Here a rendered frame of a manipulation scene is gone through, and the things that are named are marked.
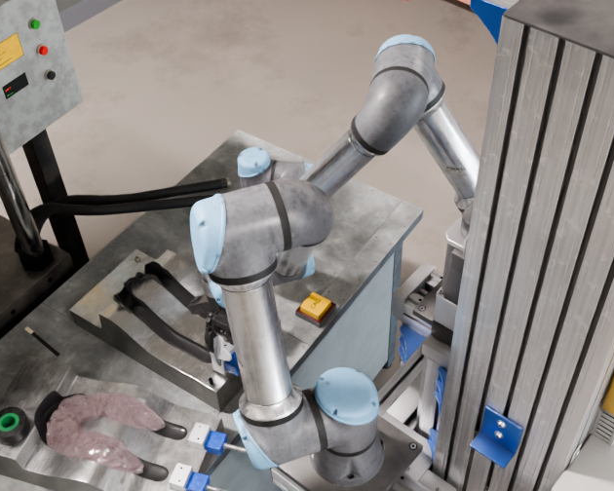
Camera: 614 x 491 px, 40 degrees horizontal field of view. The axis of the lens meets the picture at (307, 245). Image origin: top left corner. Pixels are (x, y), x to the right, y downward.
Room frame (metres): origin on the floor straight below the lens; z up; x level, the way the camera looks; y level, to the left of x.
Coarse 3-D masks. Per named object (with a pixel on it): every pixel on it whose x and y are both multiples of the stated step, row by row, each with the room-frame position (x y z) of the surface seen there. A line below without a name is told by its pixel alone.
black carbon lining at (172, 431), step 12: (48, 396) 1.11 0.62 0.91; (60, 396) 1.12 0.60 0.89; (48, 408) 1.10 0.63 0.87; (36, 420) 1.05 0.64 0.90; (48, 420) 1.07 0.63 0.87; (156, 432) 1.03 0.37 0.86; (168, 432) 1.04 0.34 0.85; (180, 432) 1.03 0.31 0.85; (144, 468) 0.94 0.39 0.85; (156, 468) 0.94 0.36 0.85; (156, 480) 0.91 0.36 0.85
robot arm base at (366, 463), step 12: (372, 444) 0.82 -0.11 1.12; (312, 456) 0.84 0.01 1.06; (324, 456) 0.81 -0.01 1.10; (336, 456) 0.80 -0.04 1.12; (348, 456) 0.80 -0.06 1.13; (360, 456) 0.80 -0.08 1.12; (372, 456) 0.81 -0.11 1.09; (324, 468) 0.80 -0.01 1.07; (336, 468) 0.79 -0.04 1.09; (348, 468) 0.80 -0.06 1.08; (360, 468) 0.79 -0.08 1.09; (372, 468) 0.80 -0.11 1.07; (336, 480) 0.78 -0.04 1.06; (348, 480) 0.78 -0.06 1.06; (360, 480) 0.78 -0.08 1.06
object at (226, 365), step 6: (228, 348) 1.19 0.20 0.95; (234, 348) 1.19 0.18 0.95; (234, 354) 1.18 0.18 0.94; (222, 360) 1.16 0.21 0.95; (234, 360) 1.16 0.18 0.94; (216, 366) 1.16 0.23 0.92; (222, 366) 1.16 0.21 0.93; (228, 366) 1.15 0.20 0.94; (234, 366) 1.14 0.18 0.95; (222, 372) 1.15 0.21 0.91; (234, 372) 1.14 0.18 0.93
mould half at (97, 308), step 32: (128, 256) 1.59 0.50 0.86; (160, 256) 1.52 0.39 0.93; (96, 288) 1.48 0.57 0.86; (160, 288) 1.41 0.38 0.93; (192, 288) 1.43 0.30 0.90; (96, 320) 1.37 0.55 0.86; (128, 320) 1.31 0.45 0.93; (192, 320) 1.34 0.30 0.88; (128, 352) 1.29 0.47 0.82; (160, 352) 1.24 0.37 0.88; (192, 384) 1.16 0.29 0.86; (224, 384) 1.14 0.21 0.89
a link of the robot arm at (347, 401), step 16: (336, 368) 0.90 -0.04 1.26; (352, 368) 0.90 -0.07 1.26; (320, 384) 0.87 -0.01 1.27; (336, 384) 0.87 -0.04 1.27; (352, 384) 0.87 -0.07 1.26; (368, 384) 0.87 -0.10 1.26; (320, 400) 0.83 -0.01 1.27; (336, 400) 0.83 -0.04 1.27; (352, 400) 0.83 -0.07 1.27; (368, 400) 0.83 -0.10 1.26; (320, 416) 0.81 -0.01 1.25; (336, 416) 0.80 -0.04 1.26; (352, 416) 0.80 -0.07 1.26; (368, 416) 0.81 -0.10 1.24; (320, 432) 0.79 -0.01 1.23; (336, 432) 0.79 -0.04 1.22; (352, 432) 0.80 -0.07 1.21; (368, 432) 0.81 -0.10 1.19; (336, 448) 0.80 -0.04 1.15; (352, 448) 0.80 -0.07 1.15
